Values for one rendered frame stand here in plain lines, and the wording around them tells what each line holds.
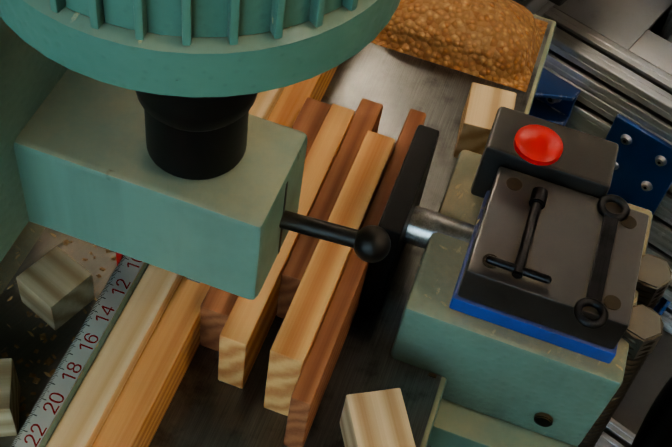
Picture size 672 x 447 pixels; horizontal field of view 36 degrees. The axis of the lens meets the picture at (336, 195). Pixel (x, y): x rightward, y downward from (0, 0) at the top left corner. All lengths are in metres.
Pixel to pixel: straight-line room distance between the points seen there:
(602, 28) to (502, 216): 0.60
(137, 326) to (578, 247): 0.26
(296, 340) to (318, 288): 0.04
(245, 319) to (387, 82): 0.28
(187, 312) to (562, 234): 0.23
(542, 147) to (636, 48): 0.57
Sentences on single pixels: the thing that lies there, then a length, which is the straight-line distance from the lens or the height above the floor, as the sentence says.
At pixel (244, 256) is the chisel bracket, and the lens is 0.53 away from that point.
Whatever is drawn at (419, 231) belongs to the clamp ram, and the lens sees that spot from 0.65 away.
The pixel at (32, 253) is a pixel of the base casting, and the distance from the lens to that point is 0.83.
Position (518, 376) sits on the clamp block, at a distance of 0.64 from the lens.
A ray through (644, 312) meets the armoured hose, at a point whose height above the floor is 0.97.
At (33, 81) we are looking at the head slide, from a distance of 0.54.
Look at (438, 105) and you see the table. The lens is 0.81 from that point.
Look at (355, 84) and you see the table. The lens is 0.81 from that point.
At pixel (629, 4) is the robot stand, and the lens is 1.24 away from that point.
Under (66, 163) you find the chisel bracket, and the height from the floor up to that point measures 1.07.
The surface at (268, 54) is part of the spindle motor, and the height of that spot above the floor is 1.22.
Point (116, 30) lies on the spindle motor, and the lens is 0.37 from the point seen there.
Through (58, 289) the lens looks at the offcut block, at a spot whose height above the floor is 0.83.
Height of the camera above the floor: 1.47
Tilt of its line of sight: 51 degrees down
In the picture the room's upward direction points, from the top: 10 degrees clockwise
